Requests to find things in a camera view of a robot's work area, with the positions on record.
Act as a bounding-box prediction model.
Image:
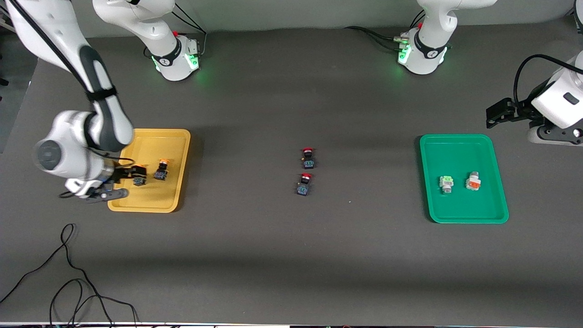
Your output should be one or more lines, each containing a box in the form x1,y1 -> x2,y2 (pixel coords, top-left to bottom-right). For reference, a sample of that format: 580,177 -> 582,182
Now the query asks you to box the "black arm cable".
513,54 -> 583,110
9,0 -> 135,199

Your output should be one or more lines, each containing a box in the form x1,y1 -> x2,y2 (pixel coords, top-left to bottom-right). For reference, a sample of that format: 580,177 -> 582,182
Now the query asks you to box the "grey base connector box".
394,32 -> 410,64
184,36 -> 202,60

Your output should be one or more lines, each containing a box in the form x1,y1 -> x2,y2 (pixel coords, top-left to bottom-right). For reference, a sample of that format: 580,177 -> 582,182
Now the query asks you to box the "yellow plastic tray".
107,128 -> 191,214

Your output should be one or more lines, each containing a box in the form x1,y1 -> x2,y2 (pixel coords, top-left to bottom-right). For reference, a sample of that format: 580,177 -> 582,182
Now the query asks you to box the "green plastic tray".
419,133 -> 510,224

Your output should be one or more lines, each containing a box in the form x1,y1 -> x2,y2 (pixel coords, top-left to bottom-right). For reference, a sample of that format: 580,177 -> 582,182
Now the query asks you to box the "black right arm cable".
9,0 -> 135,199

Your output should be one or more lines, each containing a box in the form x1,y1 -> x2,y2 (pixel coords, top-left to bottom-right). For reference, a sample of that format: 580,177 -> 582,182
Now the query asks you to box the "thin black loose cable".
0,223 -> 112,328
49,279 -> 138,328

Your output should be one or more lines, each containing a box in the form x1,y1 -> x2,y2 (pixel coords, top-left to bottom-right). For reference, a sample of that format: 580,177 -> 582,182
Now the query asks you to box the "dark grey table mat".
0,16 -> 583,325

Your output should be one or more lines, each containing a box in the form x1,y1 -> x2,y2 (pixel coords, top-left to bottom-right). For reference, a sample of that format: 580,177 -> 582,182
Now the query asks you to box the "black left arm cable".
513,54 -> 583,110

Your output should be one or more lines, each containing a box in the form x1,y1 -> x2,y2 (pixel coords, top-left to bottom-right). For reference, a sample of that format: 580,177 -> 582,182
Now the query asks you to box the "black base cable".
173,2 -> 208,53
344,26 -> 402,51

